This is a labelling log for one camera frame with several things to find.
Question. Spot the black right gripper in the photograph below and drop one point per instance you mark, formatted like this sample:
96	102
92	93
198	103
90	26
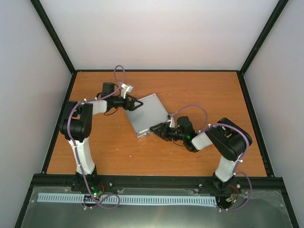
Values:
163	128

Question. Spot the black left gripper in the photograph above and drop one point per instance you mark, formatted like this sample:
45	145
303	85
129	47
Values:
132	104

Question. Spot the black aluminium frame rail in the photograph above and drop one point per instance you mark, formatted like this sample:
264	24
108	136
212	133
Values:
114	183

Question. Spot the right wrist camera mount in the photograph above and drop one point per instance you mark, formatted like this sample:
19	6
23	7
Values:
170	121

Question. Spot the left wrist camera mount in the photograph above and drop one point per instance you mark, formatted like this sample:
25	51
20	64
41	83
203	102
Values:
125	88

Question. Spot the right connector with wires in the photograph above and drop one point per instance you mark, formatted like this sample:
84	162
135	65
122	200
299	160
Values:
235	194

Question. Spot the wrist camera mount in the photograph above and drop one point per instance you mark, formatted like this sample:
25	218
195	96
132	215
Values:
125	88
170	121

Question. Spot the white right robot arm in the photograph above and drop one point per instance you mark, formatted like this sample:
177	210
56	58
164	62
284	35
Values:
230	140

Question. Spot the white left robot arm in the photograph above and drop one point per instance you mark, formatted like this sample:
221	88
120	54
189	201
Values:
76	124

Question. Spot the aluminium poker set case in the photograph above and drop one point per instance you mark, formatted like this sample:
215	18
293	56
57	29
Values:
150	114

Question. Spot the light blue cable duct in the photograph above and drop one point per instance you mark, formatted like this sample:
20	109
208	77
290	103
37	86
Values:
138	200

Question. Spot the left controller board with LED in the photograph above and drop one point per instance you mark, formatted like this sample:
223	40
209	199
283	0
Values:
98	190

